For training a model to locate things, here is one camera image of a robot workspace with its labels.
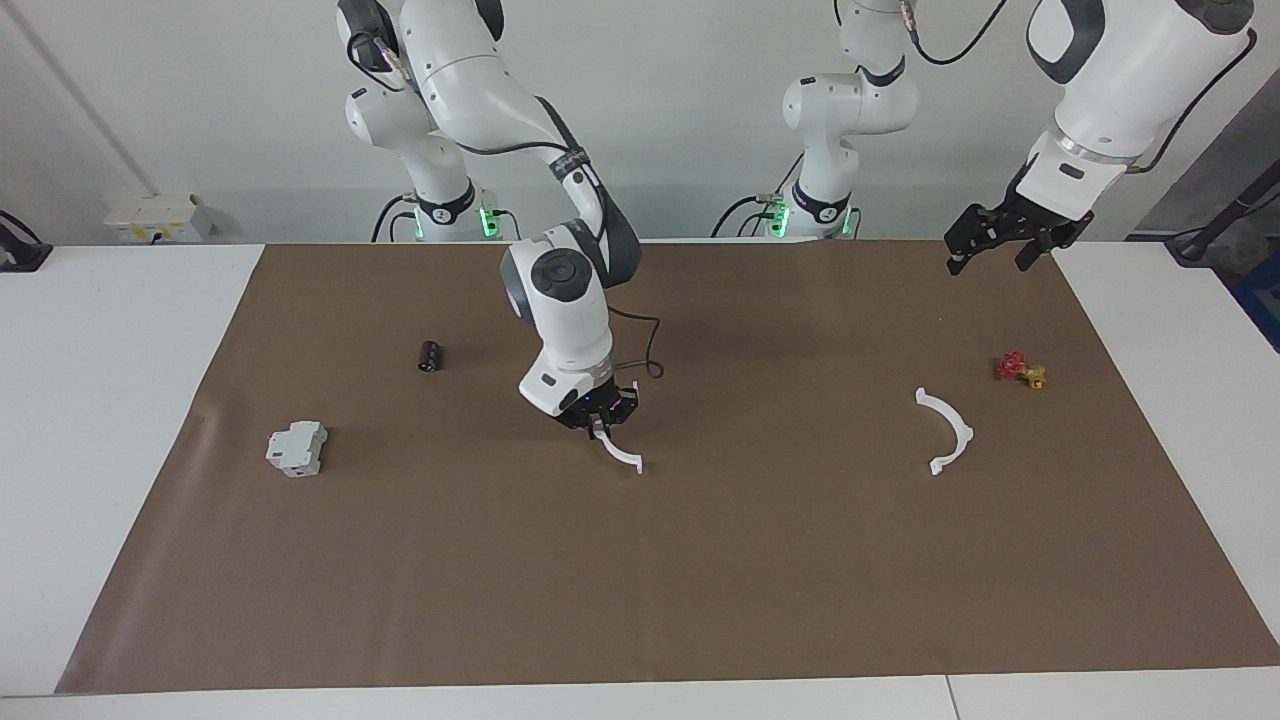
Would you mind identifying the blue box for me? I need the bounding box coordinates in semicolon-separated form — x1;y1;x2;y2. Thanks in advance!
1232;250;1280;351

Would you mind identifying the white circuit breaker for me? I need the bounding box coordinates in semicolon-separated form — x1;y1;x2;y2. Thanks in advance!
266;421;329;478

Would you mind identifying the dark grey panel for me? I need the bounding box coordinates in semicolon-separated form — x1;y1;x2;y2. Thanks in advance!
1140;95;1280;241

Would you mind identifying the white half-ring pipe clamp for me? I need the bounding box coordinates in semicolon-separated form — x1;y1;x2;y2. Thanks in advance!
595;380;644;475
915;388;974;476

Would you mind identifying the black stand pole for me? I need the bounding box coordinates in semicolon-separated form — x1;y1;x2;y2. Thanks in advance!
1165;150;1280;266

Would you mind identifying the white wall socket box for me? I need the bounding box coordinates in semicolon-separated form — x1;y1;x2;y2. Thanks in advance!
103;193;213;244

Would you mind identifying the red and brass valve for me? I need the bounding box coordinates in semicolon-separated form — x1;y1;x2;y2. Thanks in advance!
996;350;1048;391

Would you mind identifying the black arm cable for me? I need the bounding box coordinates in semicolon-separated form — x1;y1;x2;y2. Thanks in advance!
430;95;664;381
900;0;1258;176

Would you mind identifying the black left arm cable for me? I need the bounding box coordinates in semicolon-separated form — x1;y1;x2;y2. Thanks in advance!
900;0;1258;176

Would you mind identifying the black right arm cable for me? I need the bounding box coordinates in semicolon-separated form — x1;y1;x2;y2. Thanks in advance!
430;95;664;381

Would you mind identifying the brown paper mat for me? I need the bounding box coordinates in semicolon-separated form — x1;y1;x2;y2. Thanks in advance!
55;238;1280;696

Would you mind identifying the black table clamp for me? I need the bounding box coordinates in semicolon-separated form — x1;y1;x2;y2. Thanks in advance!
0;210;53;273

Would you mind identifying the black base cable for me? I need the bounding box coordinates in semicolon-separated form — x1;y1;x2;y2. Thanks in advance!
712;193;776;239
372;193;416;243

